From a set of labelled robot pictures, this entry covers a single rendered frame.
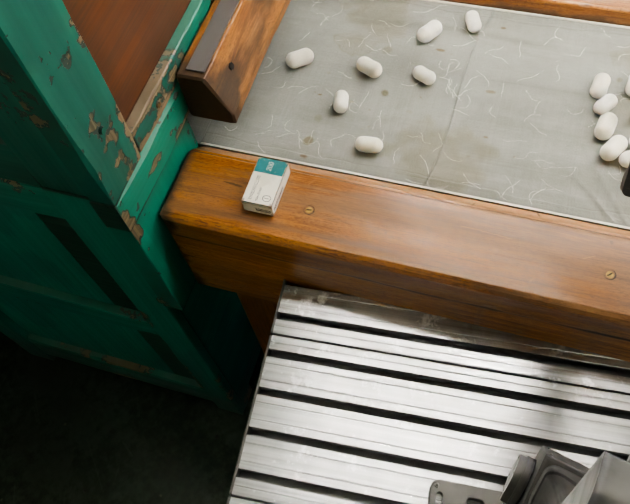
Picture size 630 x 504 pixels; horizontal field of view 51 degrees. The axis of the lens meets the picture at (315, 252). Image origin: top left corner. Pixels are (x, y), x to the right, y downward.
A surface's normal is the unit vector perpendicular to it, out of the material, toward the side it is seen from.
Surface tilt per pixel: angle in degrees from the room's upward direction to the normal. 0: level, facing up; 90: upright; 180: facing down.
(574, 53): 0
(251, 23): 67
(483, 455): 0
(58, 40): 90
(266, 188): 0
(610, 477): 16
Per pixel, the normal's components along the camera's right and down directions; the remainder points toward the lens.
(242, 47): 0.85, 0.00
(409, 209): -0.09, -0.47
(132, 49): 0.95, 0.22
